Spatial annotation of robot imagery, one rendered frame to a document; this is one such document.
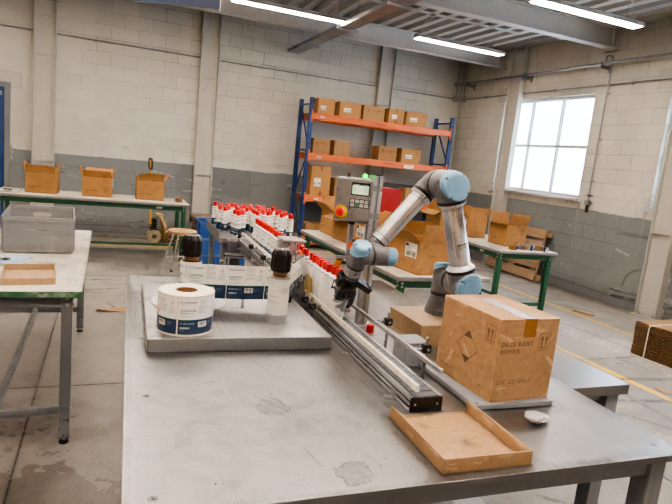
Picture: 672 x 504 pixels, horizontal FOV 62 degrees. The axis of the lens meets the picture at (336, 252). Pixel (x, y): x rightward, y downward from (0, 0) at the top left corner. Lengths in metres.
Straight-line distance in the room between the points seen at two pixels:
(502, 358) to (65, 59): 8.76
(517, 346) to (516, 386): 0.14
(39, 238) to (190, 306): 1.95
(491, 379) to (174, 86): 8.56
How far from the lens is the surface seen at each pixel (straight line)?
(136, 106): 9.78
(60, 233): 3.84
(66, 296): 2.96
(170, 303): 2.05
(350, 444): 1.53
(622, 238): 8.44
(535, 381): 1.97
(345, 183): 2.46
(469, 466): 1.50
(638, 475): 1.93
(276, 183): 10.16
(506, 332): 1.82
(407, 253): 4.22
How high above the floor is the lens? 1.55
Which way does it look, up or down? 9 degrees down
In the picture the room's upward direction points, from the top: 6 degrees clockwise
